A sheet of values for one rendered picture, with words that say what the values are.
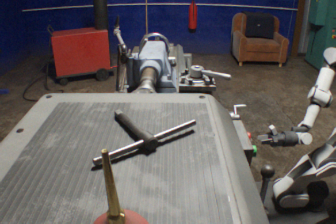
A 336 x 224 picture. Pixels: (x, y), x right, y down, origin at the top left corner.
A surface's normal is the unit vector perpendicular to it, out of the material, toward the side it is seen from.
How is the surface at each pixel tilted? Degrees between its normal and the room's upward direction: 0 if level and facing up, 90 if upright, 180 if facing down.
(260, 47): 90
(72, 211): 0
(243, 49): 90
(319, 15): 90
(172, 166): 0
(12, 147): 0
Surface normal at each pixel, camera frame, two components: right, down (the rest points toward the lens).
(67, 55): 0.33, 0.42
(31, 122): 0.00, -0.90
